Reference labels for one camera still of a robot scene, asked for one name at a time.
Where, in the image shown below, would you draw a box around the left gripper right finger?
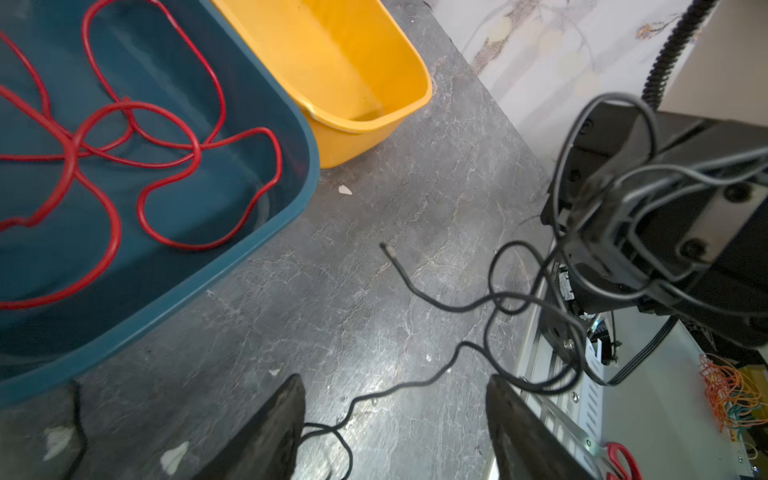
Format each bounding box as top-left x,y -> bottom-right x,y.
485,374 -> 592,480

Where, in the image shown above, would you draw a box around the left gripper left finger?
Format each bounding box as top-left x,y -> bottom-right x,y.
195,374 -> 306,480

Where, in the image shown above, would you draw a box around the black thin wire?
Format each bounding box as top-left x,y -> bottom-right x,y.
296,239 -> 592,480

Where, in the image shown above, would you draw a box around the thin red wire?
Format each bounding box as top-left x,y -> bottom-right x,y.
0,0 -> 284,252

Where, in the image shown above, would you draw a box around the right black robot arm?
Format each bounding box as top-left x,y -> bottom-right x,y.
541,1 -> 767,348

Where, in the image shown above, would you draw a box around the teal plastic bin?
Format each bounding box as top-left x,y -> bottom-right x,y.
1,1 -> 320,408

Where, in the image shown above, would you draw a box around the right yellow plastic bin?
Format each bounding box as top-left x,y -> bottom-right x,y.
215,0 -> 432,169

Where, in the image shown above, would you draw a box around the red handled scissors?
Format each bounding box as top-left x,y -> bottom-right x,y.
548,409 -> 643,480

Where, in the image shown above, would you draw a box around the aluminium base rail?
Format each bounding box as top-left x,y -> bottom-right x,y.
485,263 -> 751,480

